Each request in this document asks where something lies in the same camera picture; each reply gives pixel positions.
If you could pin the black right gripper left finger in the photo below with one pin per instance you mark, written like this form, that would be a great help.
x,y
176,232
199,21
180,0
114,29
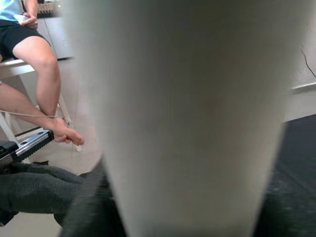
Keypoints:
x,y
91,205

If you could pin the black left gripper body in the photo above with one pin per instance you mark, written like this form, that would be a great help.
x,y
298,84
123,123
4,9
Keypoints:
x,y
27,146

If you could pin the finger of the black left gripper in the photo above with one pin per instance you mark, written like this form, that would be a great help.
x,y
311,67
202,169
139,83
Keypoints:
x,y
39,190

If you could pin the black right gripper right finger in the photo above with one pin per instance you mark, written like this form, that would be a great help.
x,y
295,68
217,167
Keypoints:
x,y
291,212

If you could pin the white phone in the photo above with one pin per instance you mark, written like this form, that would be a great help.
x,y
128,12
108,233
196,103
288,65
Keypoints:
x,y
20,17

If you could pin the white plastic table leg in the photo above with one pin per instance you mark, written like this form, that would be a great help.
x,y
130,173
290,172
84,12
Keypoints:
x,y
185,111

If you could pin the person's hand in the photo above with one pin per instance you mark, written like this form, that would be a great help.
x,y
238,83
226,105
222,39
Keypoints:
x,y
30,21

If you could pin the white stool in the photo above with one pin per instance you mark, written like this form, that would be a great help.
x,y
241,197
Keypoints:
x,y
12,67

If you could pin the seated person blue shirt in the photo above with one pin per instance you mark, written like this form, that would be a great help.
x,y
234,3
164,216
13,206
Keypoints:
x,y
10,39

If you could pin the grey cabinet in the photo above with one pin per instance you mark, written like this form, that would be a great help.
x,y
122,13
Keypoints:
x,y
56,37

